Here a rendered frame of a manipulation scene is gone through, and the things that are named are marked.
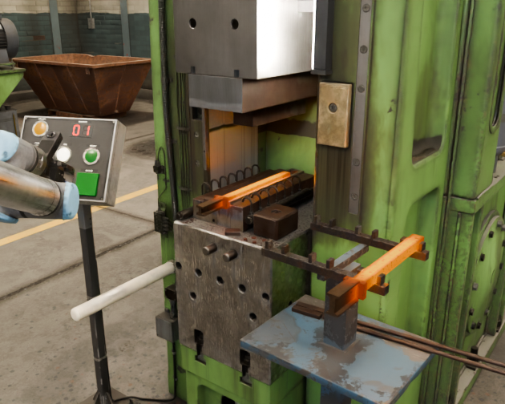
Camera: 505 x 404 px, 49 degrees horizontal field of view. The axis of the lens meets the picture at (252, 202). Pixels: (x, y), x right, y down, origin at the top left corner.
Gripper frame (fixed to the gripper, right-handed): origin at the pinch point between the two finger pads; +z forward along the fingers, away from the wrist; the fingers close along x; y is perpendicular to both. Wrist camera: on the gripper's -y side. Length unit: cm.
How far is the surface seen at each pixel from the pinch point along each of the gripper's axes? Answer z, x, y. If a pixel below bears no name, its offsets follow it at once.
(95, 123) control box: 11.0, -0.4, -20.1
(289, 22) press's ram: -10, 64, -45
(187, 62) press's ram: -7.8, 35.4, -33.3
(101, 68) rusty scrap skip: 489, -263, -251
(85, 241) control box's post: 33.0, -9.0, 17.4
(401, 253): -26, 97, 19
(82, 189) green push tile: 10.3, -1.1, 2.7
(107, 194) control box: 11.8, 7.0, 3.4
